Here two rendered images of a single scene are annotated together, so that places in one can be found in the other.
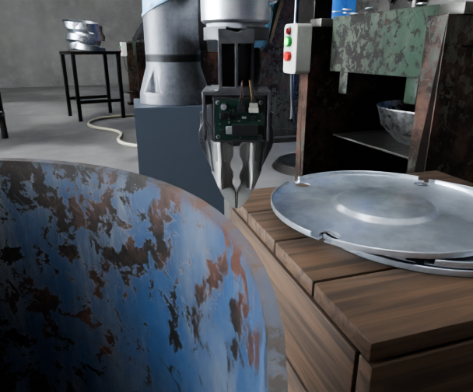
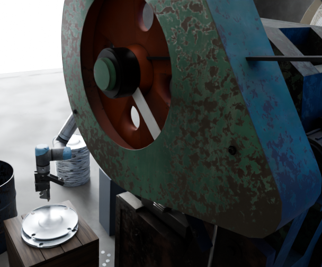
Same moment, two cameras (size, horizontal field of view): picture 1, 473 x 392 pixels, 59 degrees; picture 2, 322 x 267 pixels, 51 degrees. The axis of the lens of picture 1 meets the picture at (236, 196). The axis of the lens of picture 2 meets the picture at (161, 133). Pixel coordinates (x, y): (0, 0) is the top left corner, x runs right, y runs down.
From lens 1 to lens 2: 2.11 m
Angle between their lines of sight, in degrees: 64
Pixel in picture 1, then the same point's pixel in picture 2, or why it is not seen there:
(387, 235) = (32, 220)
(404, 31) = not seen: hidden behind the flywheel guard
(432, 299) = (14, 227)
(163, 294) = (1, 197)
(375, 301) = (14, 221)
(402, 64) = not seen: hidden behind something
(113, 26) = not seen: outside the picture
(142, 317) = (5, 199)
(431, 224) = (38, 227)
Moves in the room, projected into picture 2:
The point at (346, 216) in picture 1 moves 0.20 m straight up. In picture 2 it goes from (43, 215) to (40, 185)
